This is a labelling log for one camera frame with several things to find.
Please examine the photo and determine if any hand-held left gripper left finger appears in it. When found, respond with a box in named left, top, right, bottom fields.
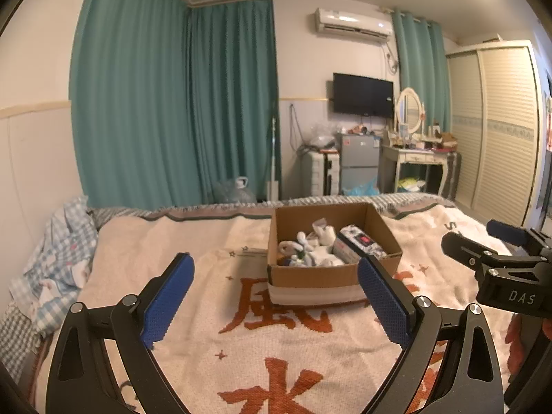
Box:
left=45, top=252, right=196, bottom=414

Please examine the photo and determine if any blue plastic bag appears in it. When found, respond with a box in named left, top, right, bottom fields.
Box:
left=343, top=178, right=380, bottom=196

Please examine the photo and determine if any brown cardboard box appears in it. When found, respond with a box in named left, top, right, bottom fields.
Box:
left=266, top=202, right=404, bottom=307

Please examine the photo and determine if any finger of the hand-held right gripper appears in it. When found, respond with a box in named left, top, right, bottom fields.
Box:
left=486, top=219, right=552, bottom=264
left=441, top=230, right=515, bottom=279

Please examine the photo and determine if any clear plastic bag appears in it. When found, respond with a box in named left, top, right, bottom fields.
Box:
left=308, top=121, right=337, bottom=147

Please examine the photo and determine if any black wall television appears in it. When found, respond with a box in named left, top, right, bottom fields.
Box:
left=332, top=73, right=395, bottom=118

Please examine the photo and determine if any black hanging cable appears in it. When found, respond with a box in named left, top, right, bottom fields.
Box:
left=290, top=102, right=309, bottom=151

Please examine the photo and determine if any white dressing table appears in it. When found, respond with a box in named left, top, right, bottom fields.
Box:
left=379, top=144, right=461, bottom=195

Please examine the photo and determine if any grey small fridge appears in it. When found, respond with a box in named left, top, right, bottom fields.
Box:
left=335, top=133, right=382, bottom=195

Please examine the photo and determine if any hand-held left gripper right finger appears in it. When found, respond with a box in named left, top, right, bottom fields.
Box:
left=357, top=255, right=506, bottom=414

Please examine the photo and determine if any white sock pair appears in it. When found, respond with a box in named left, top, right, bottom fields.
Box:
left=278, top=233, right=313, bottom=266

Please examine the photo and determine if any clear plastic water jug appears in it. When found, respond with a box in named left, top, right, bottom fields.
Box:
left=216, top=176, right=257, bottom=204

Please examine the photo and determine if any blue checked quilt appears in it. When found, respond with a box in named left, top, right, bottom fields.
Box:
left=9, top=196, right=100, bottom=337

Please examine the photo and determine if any floral tissue pack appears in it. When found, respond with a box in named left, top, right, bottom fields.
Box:
left=334, top=223, right=386, bottom=264

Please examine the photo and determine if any white air conditioner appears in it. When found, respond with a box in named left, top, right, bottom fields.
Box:
left=314, top=7, right=393, bottom=44

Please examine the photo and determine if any teal curtain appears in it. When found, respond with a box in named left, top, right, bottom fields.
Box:
left=392, top=9, right=451, bottom=135
left=185, top=0, right=281, bottom=203
left=69, top=0, right=191, bottom=208

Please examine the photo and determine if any oval white vanity mirror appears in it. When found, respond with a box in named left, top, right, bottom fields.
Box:
left=394, top=87, right=425, bottom=135

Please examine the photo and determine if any air conditioner pipe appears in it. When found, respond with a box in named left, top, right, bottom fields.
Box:
left=384, top=43, right=402, bottom=74

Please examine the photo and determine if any cream louvred wardrobe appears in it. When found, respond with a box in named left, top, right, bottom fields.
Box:
left=445, top=40, right=545, bottom=229

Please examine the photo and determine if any cream printed blanket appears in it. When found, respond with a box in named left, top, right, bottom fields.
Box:
left=75, top=203, right=552, bottom=414

